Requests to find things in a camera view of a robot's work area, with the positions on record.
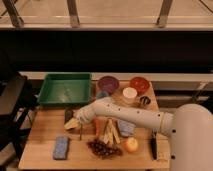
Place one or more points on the white cup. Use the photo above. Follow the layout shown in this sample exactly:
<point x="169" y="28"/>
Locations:
<point x="129" y="95"/>

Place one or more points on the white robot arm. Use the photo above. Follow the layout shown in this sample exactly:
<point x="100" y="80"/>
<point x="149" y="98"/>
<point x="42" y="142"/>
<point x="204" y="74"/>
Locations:
<point x="189" y="129"/>

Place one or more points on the blue sponge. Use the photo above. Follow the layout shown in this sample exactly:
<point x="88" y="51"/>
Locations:
<point x="61" y="148"/>

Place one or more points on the blue folded cloth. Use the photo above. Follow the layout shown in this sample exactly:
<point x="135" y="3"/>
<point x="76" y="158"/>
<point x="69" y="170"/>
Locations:
<point x="126" y="129"/>

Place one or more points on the black chair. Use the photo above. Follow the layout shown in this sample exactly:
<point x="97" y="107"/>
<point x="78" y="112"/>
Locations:
<point x="15" y="102"/>

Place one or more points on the green plastic tray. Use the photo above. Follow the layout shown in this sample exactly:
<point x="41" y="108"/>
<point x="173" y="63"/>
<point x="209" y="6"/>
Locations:
<point x="60" y="90"/>

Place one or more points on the bunch of dark grapes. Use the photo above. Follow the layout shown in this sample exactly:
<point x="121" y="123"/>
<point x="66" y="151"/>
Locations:
<point x="102" y="150"/>

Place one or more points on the orange carrot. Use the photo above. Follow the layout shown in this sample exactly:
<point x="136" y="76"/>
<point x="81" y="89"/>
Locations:
<point x="96" y="122"/>

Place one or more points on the yellow red apple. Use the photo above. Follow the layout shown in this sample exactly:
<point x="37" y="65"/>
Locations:
<point x="131" y="144"/>

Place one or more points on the purple bowl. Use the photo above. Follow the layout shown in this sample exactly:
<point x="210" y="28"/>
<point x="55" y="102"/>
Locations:
<point x="108" y="84"/>

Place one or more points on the black handled knife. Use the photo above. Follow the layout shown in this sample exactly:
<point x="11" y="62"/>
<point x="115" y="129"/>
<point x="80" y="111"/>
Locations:
<point x="153" y="144"/>

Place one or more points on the blue plastic cup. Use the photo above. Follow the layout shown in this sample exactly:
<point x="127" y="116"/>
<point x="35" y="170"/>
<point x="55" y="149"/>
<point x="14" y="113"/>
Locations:
<point x="102" y="94"/>

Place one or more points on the silver fork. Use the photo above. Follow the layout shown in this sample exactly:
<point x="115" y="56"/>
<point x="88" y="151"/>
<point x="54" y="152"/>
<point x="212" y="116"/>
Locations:
<point x="80" y="132"/>

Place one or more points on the red bowl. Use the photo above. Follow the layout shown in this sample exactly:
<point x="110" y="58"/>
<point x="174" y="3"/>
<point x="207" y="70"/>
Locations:
<point x="140" y="84"/>

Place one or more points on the small metal cup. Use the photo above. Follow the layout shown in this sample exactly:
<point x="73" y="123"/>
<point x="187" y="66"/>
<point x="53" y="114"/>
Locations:
<point x="144" y="101"/>

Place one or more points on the black eraser block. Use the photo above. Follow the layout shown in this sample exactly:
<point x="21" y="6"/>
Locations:
<point x="68" y="115"/>

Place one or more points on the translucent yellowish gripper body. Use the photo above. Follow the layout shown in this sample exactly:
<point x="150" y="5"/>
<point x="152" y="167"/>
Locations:
<point x="72" y="124"/>

